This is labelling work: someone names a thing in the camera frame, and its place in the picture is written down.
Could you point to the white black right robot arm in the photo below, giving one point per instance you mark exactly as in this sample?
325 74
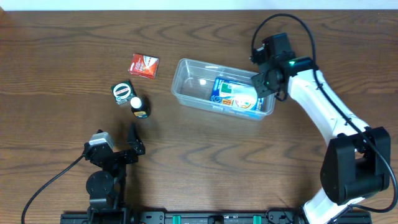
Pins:
356 164

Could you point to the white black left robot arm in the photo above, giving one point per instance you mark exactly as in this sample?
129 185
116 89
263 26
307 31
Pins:
106 187

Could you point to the dark bottle white cap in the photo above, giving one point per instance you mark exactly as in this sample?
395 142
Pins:
139 107

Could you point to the blue Kool Fever box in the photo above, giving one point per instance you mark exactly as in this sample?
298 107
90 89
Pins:
215 98

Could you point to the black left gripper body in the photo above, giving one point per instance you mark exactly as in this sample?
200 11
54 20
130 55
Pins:
125 158

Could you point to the dark green round-logo box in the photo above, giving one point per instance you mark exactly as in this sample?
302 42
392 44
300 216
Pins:
123 92

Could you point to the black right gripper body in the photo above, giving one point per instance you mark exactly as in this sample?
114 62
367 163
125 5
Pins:
261 83

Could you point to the red orange medicine box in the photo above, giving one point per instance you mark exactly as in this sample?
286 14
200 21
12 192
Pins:
144 66

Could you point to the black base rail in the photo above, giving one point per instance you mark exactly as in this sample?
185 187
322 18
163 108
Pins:
269 217

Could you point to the clear plastic container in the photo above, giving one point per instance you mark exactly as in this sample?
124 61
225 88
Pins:
193 83

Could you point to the white green Panadol box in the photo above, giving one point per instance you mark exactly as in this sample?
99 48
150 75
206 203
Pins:
239 96

